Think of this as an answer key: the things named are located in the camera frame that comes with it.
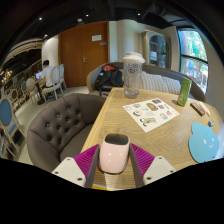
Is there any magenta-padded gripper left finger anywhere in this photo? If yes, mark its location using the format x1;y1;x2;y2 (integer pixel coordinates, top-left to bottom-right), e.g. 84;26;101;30
51;143;101;189

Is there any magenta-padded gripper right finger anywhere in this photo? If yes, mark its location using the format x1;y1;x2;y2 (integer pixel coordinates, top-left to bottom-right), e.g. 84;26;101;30
128;142;177;189

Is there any pink computer mouse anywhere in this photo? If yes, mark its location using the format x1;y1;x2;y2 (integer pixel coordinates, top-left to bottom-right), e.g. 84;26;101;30
97;132;131;175

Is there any blue cloud-shaped mouse pad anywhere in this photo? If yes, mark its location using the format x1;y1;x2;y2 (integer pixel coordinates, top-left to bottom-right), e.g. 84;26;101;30
188;121;220;164

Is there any grey tufted armchair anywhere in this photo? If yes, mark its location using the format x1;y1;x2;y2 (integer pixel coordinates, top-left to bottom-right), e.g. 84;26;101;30
26;92;108;173

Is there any white sticker sheet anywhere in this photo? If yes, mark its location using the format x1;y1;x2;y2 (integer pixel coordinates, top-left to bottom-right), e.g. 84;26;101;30
122;97;180;133

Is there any black flat case red stripe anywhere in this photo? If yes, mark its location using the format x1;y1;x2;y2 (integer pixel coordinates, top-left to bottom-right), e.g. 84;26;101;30
189;101;206;117

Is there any green drink can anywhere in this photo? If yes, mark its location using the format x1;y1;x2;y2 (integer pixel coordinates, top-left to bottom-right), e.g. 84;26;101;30
176;77;193;108

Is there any striped cushion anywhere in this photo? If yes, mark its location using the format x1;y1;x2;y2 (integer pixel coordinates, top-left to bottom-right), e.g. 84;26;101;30
139;71;166;94
161;76;183;96

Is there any white tube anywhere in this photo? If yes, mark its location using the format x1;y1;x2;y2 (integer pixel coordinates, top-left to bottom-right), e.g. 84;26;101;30
198;100;212;117

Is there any clear shaker bottle white lid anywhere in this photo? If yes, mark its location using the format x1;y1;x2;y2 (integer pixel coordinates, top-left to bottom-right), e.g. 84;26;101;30
122;51;147;100

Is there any white dining chair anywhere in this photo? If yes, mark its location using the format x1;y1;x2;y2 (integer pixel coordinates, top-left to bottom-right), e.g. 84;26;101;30
41;65;64;101

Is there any black backpack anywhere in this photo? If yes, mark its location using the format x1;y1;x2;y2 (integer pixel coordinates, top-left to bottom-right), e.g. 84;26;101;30
94;64;125;93

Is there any blue-backed white chair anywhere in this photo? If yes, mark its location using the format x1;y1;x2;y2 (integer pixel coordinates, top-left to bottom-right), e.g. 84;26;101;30
0;96;26;158

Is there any grey curved sofa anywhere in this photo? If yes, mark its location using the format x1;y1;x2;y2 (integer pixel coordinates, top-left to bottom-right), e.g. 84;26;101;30
86;61;207;103

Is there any person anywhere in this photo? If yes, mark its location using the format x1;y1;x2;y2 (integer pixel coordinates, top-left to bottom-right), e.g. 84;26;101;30
35;59;54;89

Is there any brown wooden door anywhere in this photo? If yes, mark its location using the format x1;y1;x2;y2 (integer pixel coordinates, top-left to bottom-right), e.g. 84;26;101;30
58;21;111;89

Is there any arched glass-door cabinet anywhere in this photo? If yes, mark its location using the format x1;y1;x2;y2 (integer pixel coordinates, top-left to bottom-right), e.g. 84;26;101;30
143;29;171;69

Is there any gold chandelier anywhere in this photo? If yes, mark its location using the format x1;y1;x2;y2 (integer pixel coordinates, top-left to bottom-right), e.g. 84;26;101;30
0;69;14;84

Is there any black-framed window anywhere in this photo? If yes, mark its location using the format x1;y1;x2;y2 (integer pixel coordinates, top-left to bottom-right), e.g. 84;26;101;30
178;28;209;94

